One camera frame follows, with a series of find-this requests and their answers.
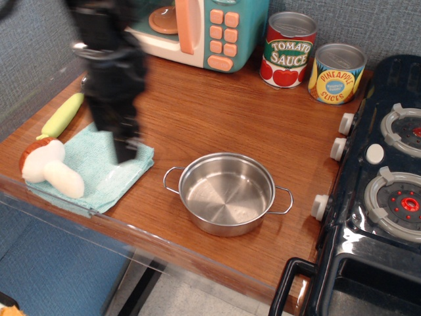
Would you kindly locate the tomato sauce can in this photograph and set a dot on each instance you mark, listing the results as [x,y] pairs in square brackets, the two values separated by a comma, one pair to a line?
[289,41]

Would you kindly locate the teal folded cloth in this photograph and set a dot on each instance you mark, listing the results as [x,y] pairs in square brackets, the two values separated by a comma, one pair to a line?
[91,154]

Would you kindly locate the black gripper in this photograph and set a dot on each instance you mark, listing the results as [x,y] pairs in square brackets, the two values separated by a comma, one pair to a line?
[114,79]

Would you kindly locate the pineapple slices can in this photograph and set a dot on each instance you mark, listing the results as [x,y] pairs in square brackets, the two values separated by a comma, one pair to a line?
[336,73]

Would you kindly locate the toy microwave teal cream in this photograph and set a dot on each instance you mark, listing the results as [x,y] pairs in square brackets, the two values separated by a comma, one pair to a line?
[215,35]

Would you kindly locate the spoon with yellow handle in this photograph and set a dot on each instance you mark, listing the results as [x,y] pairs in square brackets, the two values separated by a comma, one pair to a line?
[64,115]

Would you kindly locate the clear acrylic barrier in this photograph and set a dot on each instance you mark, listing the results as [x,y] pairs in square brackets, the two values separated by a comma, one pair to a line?
[54,262]

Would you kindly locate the plush white mushroom toy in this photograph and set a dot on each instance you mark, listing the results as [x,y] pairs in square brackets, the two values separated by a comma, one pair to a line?
[43,160]

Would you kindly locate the black toy stove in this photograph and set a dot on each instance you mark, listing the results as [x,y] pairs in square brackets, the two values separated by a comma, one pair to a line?
[368,260]

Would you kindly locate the stainless steel pot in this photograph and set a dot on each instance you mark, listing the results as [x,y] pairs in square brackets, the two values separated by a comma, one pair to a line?
[226,194]

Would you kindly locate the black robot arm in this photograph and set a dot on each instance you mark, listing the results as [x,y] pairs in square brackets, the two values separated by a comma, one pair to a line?
[102,25]

